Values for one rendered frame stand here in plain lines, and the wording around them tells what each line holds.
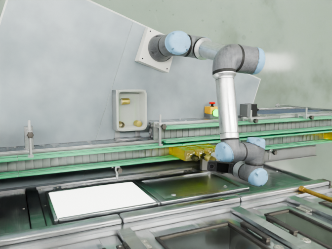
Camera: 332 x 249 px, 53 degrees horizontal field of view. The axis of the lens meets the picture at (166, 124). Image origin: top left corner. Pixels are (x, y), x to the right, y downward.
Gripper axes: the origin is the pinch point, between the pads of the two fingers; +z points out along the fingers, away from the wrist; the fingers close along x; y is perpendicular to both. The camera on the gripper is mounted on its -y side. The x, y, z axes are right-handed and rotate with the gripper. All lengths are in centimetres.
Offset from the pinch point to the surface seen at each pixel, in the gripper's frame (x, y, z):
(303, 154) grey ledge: -6, 97, 33
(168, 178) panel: -14.0, -14.5, 17.1
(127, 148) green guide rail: 1.3, -36.1, 22.3
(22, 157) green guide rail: -2, -85, 22
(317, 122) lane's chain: 17, 107, 33
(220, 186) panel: -12.6, 3.4, -4.9
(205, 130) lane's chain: 10.0, 14.3, 31.0
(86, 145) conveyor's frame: 2, -56, 30
